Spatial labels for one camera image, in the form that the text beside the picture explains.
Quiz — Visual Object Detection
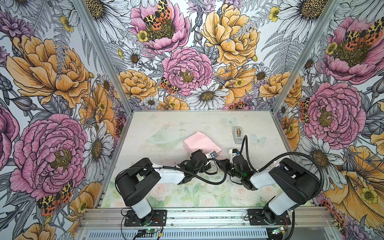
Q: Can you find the aluminium front rail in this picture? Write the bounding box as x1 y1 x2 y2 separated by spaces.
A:
76 207 341 240

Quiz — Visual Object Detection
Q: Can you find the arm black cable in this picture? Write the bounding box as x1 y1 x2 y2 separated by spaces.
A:
153 157 229 186
238 134 326 199

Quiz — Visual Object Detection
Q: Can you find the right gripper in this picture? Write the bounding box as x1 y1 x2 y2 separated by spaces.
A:
215 158 243 180

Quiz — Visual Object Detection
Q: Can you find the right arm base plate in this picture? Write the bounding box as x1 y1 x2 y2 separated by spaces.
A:
243 209 292 226

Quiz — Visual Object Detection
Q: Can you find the purple wrapping paper sheet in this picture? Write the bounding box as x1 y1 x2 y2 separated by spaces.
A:
184 132 223 155

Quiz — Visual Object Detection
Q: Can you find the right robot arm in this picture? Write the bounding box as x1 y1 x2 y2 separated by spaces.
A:
220 152 325 225

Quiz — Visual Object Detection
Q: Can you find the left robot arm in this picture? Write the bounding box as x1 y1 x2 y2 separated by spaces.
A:
115 150 227 220

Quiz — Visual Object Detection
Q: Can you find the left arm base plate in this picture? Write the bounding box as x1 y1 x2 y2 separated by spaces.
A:
124 210 168 227

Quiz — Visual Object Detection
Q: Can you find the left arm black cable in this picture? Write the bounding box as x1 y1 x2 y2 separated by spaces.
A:
153 157 229 186

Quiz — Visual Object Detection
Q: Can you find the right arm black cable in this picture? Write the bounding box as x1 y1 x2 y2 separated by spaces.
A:
238 134 326 199

